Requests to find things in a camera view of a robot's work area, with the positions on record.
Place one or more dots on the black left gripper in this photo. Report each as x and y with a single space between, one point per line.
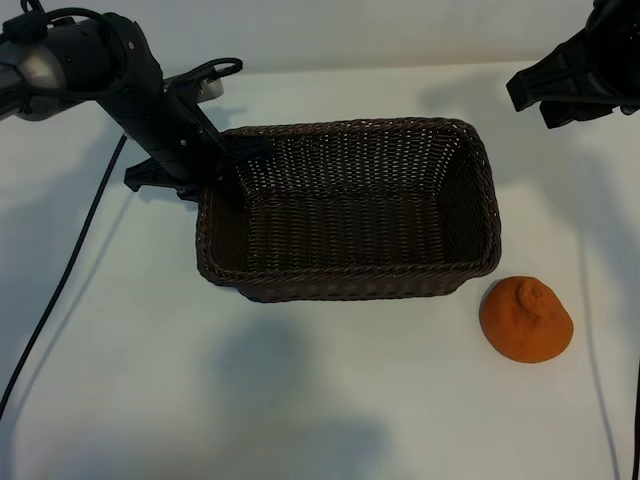
170 135

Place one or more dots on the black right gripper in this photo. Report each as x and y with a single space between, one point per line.
622 50

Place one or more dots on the dark brown wicker basket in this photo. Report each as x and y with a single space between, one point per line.
350 225

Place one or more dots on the orange fruit with knob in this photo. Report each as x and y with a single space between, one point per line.
525 325

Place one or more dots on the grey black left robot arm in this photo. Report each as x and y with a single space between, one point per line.
50 65

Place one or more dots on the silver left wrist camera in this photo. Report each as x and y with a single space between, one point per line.
212 90

